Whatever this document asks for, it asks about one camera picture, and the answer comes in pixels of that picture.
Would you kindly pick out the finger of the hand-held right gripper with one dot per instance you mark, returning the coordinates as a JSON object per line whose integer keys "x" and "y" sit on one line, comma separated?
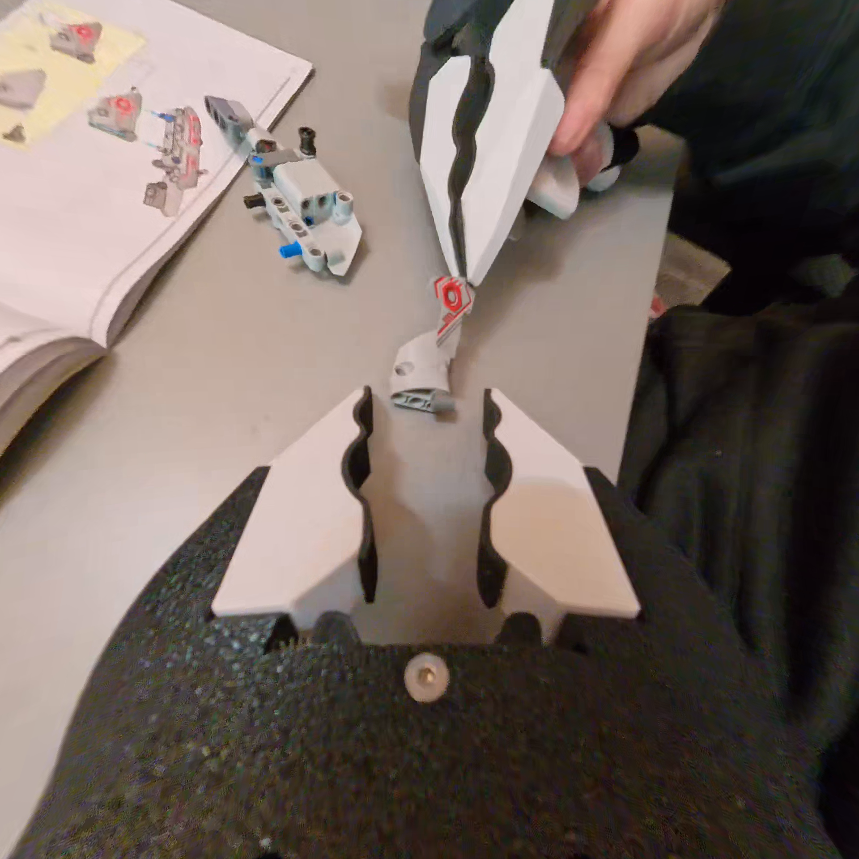
{"x": 510, "y": 134}
{"x": 439, "y": 134}

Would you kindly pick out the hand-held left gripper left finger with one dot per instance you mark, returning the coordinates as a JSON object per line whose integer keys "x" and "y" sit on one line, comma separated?
{"x": 295, "y": 537}

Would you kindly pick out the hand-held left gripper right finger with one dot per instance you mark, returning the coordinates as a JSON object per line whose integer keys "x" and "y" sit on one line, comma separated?
{"x": 564, "y": 537}

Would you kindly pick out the grey curved toy panel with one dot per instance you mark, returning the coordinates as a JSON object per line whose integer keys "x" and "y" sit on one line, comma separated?
{"x": 419, "y": 366}

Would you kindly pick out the person's right forearm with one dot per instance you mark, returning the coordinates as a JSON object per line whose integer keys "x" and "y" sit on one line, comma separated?
{"x": 772, "y": 87}

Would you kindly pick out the grey desk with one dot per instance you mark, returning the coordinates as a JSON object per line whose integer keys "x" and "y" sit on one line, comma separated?
{"x": 201, "y": 369}

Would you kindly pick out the person's right hand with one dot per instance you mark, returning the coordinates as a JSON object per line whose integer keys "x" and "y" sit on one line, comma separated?
{"x": 637, "y": 54}

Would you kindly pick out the grey toy brick assembly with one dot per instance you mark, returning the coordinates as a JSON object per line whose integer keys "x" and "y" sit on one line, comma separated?
{"x": 302, "y": 194}

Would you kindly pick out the black hoodie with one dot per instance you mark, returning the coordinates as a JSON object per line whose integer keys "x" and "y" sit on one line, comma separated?
{"x": 738, "y": 470}

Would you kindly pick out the instruction booklet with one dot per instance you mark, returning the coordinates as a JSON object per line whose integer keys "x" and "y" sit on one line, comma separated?
{"x": 100, "y": 201}

